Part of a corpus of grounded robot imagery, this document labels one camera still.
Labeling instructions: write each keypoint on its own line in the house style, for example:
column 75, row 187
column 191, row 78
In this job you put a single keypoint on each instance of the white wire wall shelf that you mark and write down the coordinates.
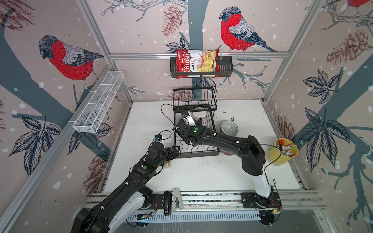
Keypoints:
column 94, row 112

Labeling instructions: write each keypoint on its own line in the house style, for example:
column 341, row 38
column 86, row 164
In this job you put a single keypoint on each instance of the blue patterned bowl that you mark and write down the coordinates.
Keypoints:
column 205, row 122

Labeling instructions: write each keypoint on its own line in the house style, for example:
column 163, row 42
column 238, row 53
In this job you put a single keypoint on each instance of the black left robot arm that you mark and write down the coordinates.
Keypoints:
column 128, row 197

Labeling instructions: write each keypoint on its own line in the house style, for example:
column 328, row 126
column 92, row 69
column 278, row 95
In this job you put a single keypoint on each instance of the white brown patterned bowl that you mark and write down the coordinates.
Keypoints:
column 226, row 152

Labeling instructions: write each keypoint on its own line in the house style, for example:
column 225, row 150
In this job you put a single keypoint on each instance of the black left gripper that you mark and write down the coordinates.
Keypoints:
column 176, row 152

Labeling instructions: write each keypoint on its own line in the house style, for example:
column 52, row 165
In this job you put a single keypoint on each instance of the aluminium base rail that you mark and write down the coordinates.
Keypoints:
column 177, row 206

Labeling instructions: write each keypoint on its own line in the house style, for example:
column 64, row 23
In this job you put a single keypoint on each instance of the white ceramic bowl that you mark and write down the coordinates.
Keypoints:
column 198, row 113

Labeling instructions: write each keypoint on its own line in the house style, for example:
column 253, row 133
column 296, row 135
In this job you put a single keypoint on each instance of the black wall wire basket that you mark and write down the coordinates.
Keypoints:
column 224, row 63

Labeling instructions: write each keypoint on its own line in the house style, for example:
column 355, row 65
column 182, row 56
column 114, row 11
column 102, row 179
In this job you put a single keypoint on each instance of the small glass spice jar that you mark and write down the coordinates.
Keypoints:
column 167, row 164

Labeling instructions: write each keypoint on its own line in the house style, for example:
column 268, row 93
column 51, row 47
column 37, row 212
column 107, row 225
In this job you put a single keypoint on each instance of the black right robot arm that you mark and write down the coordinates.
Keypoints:
column 253, row 159

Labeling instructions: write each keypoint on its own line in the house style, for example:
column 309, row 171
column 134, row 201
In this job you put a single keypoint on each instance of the black two-tier dish rack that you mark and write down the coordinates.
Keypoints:
column 185, row 100

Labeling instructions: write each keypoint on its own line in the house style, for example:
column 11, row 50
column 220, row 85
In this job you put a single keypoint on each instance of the red cassava chips bag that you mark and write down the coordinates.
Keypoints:
column 197, row 61

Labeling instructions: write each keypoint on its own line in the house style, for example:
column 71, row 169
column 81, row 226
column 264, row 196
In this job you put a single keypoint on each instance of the yellow cup with markers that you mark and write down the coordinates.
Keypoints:
column 283, row 151

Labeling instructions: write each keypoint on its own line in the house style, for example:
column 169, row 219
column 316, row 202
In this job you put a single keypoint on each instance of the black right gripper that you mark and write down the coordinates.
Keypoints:
column 194, row 124

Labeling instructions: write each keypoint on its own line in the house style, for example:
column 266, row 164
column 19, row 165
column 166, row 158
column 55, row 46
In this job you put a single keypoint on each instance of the grey green patterned bowl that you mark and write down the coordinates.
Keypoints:
column 229, row 128

